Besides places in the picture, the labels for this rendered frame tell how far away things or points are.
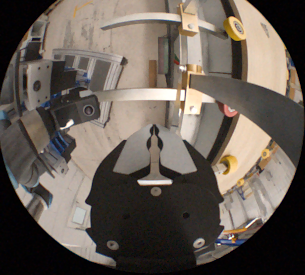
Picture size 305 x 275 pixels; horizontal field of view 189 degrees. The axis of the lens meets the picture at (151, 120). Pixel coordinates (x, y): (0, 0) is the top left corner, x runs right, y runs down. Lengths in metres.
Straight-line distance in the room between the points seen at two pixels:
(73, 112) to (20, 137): 0.11
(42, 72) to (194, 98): 0.46
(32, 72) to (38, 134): 0.21
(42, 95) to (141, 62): 0.98
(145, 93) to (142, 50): 0.94
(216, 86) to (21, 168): 0.31
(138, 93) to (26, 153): 0.27
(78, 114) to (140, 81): 0.97
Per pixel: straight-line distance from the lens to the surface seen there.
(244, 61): 0.37
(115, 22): 0.35
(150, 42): 1.17
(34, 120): 0.19
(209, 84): 0.16
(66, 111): 0.19
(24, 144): 0.18
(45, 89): 0.39
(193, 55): 0.54
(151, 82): 1.02
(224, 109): 0.28
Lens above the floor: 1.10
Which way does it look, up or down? 63 degrees down
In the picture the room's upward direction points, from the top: 178 degrees counter-clockwise
